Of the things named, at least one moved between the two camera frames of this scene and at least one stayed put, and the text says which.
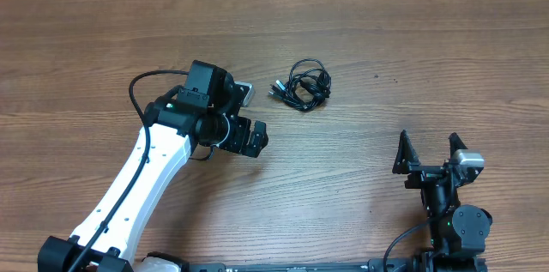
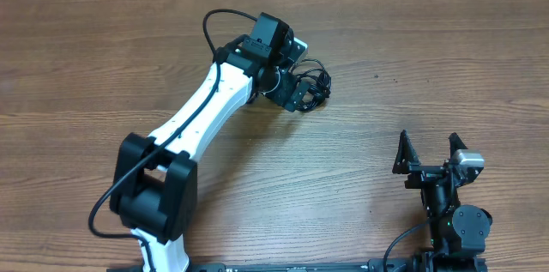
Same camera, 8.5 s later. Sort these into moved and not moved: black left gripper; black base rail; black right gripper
Moved: black left gripper
Not moved: black right gripper; black base rail
